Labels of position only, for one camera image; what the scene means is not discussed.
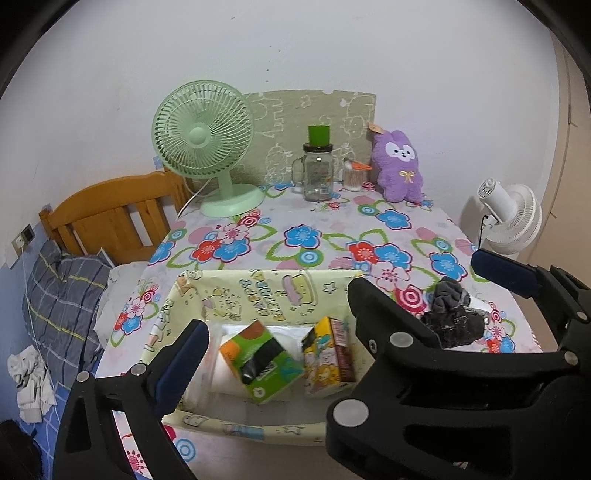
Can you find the wall power outlet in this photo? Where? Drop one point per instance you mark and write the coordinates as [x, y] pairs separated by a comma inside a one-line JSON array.
[[23, 239]]

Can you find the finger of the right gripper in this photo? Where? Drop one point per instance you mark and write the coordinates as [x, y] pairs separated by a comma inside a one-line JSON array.
[[562, 299], [423, 412]]

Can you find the green patterned board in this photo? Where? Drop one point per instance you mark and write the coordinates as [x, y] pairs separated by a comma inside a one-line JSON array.
[[287, 122]]

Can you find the green desk fan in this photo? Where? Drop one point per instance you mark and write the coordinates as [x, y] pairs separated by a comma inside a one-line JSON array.
[[201, 130]]

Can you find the wooden bed headboard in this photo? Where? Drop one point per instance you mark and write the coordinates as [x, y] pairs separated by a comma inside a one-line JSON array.
[[123, 217]]

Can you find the white standing fan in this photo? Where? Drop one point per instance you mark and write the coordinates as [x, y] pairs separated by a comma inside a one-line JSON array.
[[514, 217]]

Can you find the grey plaid pillow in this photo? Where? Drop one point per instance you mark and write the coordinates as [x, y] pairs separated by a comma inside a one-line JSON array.
[[60, 308]]

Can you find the floral tablecloth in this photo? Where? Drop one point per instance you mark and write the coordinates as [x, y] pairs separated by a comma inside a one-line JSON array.
[[404, 249]]

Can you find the white face mask pack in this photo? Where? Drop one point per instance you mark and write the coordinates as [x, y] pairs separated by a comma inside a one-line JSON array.
[[214, 377]]

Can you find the yellow cartoon storage box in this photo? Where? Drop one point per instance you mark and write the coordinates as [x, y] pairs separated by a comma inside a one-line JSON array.
[[293, 300]]

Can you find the glass mason jar mug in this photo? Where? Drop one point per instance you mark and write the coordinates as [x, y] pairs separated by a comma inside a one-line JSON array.
[[313, 173]]

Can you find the crumpled white cloth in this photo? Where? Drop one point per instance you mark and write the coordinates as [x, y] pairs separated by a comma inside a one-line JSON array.
[[34, 392]]

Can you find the purple plush bunny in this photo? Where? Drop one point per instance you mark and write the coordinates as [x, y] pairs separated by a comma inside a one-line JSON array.
[[397, 163]]

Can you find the black plastic bag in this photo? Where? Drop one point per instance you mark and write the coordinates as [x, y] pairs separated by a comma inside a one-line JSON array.
[[456, 327]]

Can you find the green cup on jar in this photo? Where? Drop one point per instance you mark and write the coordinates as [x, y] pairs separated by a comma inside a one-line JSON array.
[[319, 135]]

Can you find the yellow brown snack box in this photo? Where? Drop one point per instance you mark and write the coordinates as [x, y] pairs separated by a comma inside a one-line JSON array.
[[328, 361]]

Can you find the green tissue pack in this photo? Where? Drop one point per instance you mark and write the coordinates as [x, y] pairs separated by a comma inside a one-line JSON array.
[[260, 363]]

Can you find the grey drawstring pouch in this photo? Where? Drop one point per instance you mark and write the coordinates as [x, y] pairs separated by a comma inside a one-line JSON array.
[[448, 296]]

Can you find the toothpick jar orange lid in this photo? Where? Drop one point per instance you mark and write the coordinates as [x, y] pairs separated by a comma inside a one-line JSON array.
[[354, 174]]

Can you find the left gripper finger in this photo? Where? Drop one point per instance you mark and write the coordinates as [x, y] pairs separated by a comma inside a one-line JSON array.
[[88, 445]]

